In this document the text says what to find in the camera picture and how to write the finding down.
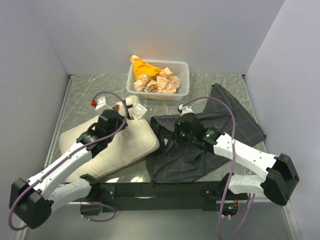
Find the cream bear print pillow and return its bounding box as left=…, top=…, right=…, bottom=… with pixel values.
left=65, top=95, right=160, bottom=183

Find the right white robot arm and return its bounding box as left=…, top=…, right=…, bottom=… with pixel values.
left=174, top=112, right=300, bottom=206

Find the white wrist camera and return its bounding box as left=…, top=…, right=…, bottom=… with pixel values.
left=91, top=96, right=107, bottom=112
left=177, top=104, right=194, bottom=116

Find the dark grey checked pillowcase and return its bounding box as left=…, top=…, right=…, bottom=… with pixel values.
left=145, top=83, right=267, bottom=183

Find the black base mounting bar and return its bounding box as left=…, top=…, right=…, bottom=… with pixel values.
left=84, top=181, right=225, bottom=211

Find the orange patterned pillowcase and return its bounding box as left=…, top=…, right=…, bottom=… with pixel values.
left=130, top=55, right=181, bottom=94

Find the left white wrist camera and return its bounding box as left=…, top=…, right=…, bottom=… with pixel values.
left=91, top=96, right=107, bottom=112

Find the white plastic basket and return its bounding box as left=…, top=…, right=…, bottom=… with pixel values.
left=126, top=55, right=190, bottom=101

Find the aluminium frame rail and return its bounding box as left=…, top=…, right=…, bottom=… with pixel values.
left=43, top=74, right=75, bottom=169

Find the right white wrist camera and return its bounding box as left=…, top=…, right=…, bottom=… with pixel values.
left=177, top=104, right=194, bottom=116

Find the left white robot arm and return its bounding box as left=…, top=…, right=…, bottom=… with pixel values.
left=8, top=100, right=132, bottom=230

